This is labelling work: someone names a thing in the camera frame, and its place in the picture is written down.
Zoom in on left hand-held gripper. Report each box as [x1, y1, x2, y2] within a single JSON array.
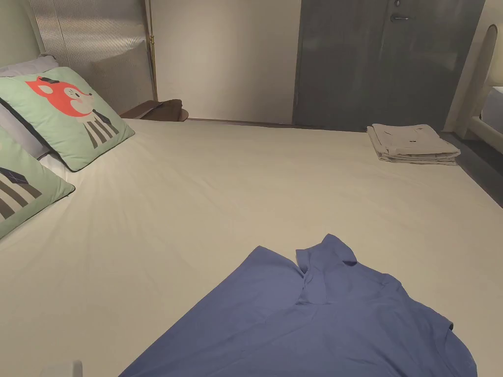
[[41, 360, 84, 377]]

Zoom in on green cushion with striped print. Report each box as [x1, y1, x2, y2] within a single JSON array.
[[0, 125, 76, 240]]

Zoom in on bed with beige sheet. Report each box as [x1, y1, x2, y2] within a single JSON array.
[[0, 117, 503, 377]]

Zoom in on blue polo shirt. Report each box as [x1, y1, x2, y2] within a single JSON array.
[[117, 233, 478, 377]]

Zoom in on white pillow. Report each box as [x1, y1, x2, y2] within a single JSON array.
[[0, 54, 60, 161]]

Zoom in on green cushion with fox print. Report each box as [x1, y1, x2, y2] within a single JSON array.
[[0, 66, 136, 172]]

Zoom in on dark wooden bedside table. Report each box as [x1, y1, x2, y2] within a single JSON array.
[[121, 99, 190, 121]]

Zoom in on padded grey headboard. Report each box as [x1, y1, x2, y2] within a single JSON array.
[[27, 0, 159, 118]]

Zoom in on folded beige garment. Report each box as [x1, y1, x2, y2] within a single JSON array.
[[366, 123, 462, 166]]

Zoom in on grey door with handle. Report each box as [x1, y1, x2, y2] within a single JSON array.
[[292, 0, 486, 132]]

